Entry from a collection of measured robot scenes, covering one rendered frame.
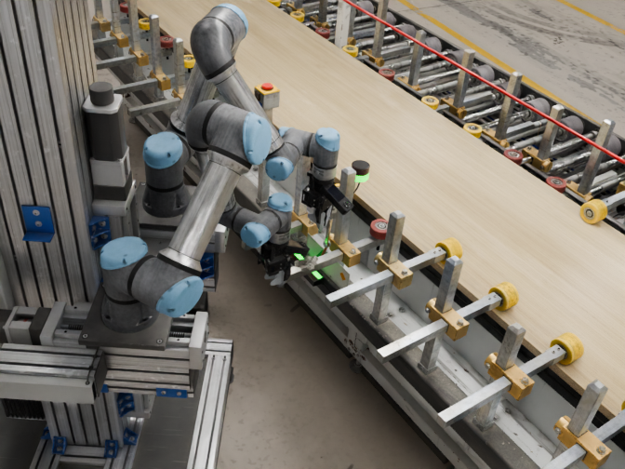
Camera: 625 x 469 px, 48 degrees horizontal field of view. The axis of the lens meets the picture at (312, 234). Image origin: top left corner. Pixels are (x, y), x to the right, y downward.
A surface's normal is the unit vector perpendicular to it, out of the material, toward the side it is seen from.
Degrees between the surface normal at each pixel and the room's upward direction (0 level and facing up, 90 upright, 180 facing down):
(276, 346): 0
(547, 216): 0
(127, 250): 8
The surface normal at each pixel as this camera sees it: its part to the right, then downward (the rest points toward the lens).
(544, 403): -0.83, 0.31
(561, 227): 0.07, -0.78
